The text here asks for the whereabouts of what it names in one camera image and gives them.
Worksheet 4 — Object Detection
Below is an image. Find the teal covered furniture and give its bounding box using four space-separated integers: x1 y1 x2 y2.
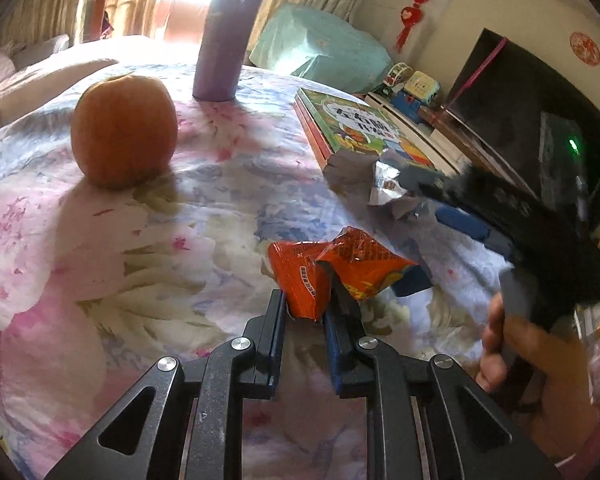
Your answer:
249 2 394 96

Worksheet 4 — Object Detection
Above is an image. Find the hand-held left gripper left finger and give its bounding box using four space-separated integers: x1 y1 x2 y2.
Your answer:
45 289 287 480

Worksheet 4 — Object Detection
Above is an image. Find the orange snack wrapper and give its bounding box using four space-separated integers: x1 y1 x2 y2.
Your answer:
267 226 420 321

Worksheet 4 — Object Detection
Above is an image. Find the purple bottle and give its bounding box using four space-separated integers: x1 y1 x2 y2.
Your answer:
192 0 273 102

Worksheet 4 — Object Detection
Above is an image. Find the orange fruit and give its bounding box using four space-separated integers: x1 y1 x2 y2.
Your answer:
70 74 179 191

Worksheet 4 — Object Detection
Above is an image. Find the white cage ball toy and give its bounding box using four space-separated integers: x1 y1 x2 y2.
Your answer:
381 62 414 95

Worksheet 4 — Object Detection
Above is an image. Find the round red paper cutting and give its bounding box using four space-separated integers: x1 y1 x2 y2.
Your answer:
568 31 600 67

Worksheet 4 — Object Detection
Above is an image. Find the children's picture book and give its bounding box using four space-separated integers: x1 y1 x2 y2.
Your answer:
294 87 448 183

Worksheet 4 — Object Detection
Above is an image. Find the pale sofa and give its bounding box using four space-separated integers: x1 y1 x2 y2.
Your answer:
0 34 120 128

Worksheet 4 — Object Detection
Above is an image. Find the silver wrapper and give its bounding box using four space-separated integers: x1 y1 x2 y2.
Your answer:
367 152 421 221

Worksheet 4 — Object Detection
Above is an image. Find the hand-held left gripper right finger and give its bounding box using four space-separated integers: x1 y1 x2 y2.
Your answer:
322 280 561 480

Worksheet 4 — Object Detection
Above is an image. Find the pink cord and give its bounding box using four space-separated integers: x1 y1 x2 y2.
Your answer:
449 37 509 107

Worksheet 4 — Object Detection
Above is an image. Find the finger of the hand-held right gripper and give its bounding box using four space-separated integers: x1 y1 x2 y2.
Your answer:
400 167 487 211
435 207 517 262

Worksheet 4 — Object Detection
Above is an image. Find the black flat television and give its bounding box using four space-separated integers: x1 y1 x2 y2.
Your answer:
442 27 600 233

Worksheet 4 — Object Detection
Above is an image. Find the person's right hand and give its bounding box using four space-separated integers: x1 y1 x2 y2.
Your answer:
477 292 600 461

